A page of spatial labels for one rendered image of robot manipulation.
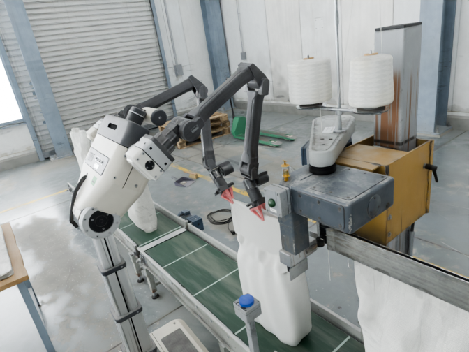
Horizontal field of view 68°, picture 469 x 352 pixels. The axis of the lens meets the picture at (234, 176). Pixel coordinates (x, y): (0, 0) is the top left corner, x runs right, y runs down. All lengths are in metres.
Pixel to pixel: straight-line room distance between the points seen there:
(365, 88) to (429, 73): 4.84
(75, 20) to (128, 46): 1.19
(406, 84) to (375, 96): 0.23
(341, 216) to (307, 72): 0.56
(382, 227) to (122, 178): 0.97
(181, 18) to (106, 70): 2.37
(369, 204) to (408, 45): 0.59
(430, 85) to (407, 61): 4.64
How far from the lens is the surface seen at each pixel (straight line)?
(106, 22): 8.78
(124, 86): 8.79
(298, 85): 1.35
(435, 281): 1.18
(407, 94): 1.42
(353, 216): 1.03
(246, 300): 1.43
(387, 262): 1.24
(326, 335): 1.94
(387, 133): 1.45
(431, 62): 6.00
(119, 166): 1.36
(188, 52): 9.63
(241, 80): 1.40
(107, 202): 1.44
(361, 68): 1.20
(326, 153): 1.16
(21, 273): 2.35
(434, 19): 5.95
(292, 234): 1.21
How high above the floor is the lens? 1.79
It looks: 21 degrees down
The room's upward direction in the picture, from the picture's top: 9 degrees counter-clockwise
